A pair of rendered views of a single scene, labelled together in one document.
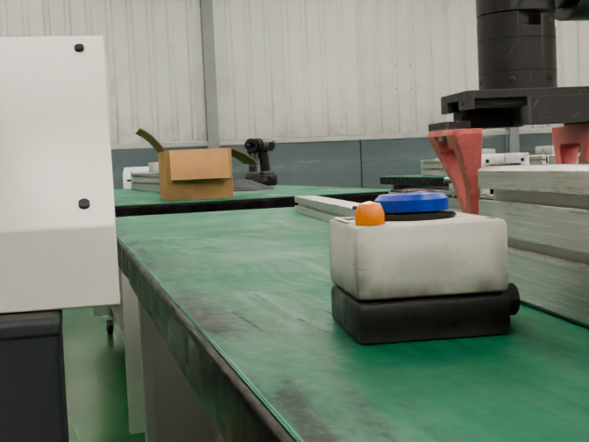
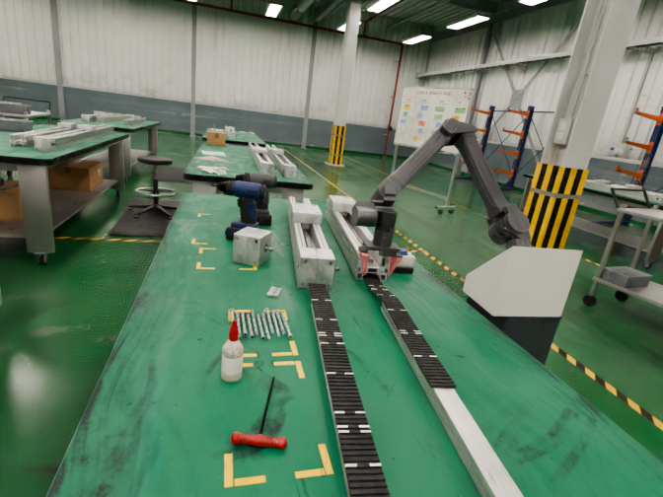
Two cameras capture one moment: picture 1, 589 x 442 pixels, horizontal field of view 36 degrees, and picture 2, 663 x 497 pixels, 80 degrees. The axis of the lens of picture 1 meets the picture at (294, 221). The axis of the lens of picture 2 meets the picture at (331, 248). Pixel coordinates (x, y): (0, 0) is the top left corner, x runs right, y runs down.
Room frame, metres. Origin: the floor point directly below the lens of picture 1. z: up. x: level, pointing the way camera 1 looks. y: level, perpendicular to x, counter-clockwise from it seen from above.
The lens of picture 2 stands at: (1.79, -0.37, 1.25)
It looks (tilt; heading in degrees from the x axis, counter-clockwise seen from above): 18 degrees down; 177
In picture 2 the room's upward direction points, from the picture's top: 8 degrees clockwise
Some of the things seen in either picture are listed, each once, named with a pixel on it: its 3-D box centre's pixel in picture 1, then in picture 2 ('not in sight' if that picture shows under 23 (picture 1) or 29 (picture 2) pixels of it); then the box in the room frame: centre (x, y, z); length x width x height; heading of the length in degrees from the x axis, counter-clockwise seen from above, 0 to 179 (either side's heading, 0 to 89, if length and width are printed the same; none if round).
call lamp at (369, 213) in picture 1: (369, 212); not in sight; (0.46, -0.04, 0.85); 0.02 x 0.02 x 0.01
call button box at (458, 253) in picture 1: (429, 268); (398, 260); (0.49, -0.07, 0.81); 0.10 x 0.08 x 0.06; 98
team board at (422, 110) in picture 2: not in sight; (425, 148); (-5.19, 1.33, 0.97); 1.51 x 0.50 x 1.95; 34
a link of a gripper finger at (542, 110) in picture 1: (552, 160); (370, 260); (0.68, -0.20, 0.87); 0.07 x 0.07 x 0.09; 8
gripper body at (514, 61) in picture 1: (516, 67); (382, 238); (0.68, -0.17, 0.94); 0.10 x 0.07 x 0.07; 98
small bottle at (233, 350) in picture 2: not in sight; (233, 349); (1.17, -0.49, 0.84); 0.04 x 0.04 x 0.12
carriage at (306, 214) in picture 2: not in sight; (305, 216); (0.25, -0.42, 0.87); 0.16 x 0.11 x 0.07; 8
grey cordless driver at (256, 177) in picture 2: not in sight; (252, 198); (0.13, -0.66, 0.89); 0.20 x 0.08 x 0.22; 103
